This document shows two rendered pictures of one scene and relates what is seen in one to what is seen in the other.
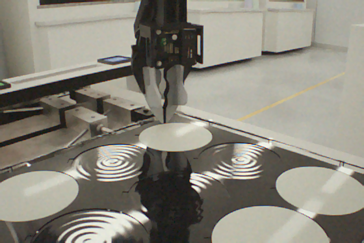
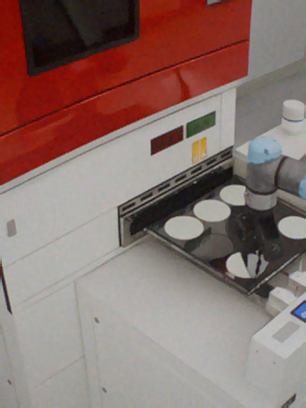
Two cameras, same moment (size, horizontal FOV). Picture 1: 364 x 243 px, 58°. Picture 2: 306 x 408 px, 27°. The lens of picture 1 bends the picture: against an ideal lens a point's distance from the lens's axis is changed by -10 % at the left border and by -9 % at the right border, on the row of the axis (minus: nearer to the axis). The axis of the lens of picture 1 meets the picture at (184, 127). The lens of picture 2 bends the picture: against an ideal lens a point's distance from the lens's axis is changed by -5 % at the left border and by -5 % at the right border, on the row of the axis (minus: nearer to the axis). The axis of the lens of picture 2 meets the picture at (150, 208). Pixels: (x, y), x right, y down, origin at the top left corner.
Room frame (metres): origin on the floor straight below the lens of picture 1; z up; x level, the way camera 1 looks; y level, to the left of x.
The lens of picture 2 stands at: (1.72, -0.13, 1.96)
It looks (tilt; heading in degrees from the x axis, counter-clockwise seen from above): 35 degrees down; 184
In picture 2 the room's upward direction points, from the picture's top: 1 degrees counter-clockwise
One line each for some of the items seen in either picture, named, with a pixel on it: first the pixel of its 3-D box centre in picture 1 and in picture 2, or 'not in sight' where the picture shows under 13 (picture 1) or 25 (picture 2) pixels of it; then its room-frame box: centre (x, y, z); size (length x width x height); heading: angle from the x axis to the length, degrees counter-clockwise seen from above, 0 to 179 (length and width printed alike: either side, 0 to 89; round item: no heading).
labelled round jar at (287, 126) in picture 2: not in sight; (292, 117); (-0.13, 0.19, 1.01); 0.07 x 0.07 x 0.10
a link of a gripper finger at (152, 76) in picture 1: (156, 97); (259, 257); (0.49, 0.04, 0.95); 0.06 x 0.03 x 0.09; 20
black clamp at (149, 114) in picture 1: (145, 116); (267, 289); (0.55, 0.06, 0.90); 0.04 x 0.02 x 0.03; 47
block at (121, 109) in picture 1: (123, 109); (285, 300); (0.59, 0.11, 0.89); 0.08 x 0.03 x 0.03; 47
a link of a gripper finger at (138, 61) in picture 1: (147, 62); not in sight; (0.51, 0.05, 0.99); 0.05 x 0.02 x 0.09; 110
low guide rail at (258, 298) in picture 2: not in sight; (227, 277); (0.43, -0.03, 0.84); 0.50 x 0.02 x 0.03; 47
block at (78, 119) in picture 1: (85, 121); (304, 284); (0.53, 0.16, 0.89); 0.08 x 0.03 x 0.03; 47
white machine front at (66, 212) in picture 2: not in sight; (127, 183); (0.29, -0.29, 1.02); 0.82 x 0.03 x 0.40; 137
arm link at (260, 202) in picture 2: not in sight; (260, 195); (0.50, 0.02, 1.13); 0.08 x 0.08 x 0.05
